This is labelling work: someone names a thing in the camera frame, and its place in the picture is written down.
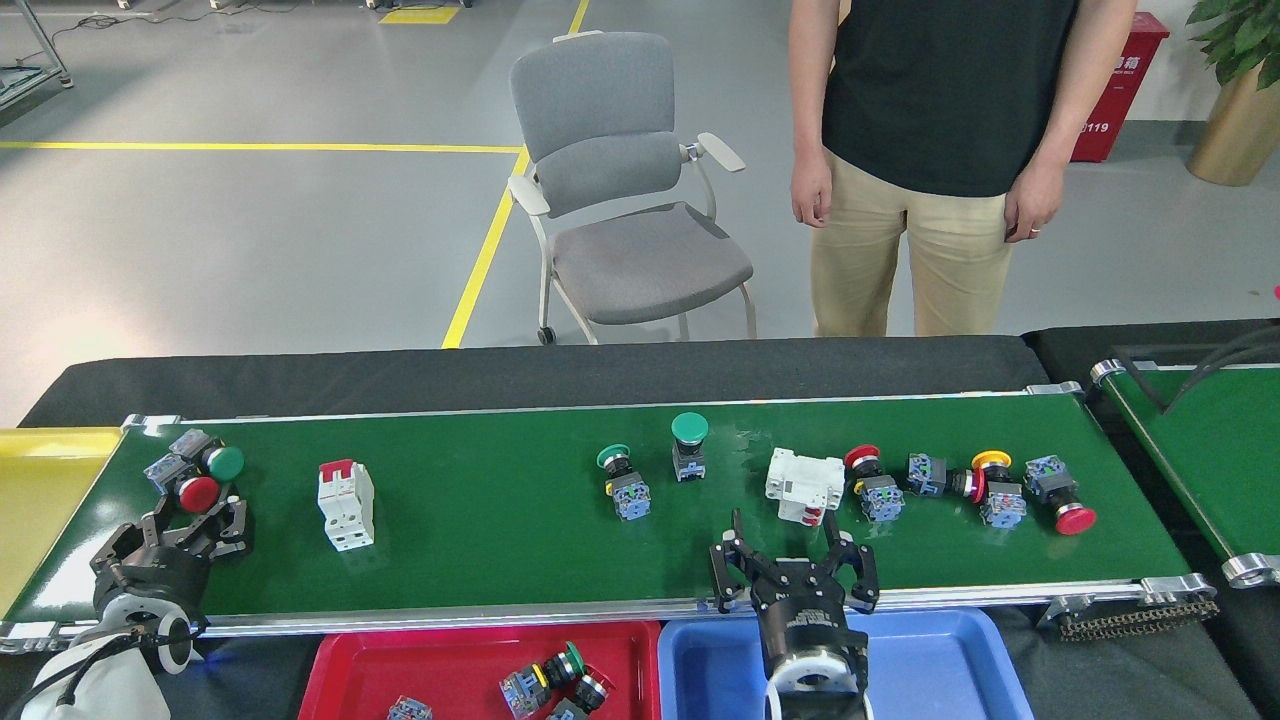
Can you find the wide green conveyor belt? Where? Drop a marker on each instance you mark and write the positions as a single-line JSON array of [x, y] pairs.
[[500, 540]]

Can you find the green push button switch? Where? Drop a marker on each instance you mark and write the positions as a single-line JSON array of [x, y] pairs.
[[690, 428], [520, 692], [630, 497], [225, 464]]

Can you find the person's right hand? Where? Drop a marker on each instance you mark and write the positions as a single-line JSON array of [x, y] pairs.
[[812, 190]]

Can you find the narrow green conveyor belt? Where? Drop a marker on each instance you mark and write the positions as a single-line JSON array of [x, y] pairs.
[[1210, 460]]

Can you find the black guide bar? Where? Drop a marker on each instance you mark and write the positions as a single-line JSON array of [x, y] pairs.
[[1140, 385]]

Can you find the red fire equipment cabinet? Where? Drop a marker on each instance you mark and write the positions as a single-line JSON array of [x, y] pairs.
[[1120, 100]]

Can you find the person's right forearm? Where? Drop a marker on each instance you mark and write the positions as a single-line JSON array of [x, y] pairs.
[[812, 80]]

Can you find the red plastic tray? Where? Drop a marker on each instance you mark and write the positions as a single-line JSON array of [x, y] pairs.
[[400, 670]]

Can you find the potted plant gold pot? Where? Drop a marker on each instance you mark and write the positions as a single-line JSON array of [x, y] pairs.
[[1240, 130]]

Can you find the red push button switch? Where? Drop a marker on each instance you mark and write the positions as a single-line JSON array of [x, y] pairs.
[[927, 474], [880, 498], [1075, 519], [198, 494], [590, 692]]

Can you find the person's left hand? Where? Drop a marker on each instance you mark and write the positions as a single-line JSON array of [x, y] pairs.
[[1035, 200]]

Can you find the black table cloth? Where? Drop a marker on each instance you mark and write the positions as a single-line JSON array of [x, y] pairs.
[[400, 380], [1060, 345]]

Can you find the person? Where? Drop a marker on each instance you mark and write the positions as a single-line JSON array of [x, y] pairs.
[[940, 100]]

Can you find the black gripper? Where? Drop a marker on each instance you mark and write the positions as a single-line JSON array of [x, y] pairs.
[[160, 575], [805, 620]]

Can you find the metal rack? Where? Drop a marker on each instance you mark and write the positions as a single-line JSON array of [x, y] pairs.
[[25, 80]]

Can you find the grey office chair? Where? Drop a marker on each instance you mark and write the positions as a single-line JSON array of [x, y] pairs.
[[650, 262]]

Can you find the yellow plastic bin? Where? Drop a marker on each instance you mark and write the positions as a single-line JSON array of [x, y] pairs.
[[40, 500]]

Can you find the person's left forearm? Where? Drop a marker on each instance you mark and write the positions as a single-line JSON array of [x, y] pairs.
[[1085, 80]]

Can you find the white circuit breaker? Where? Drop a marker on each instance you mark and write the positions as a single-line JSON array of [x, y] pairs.
[[345, 510], [800, 480]]

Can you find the blue plastic tray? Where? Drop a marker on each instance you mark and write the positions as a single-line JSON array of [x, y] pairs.
[[950, 670]]

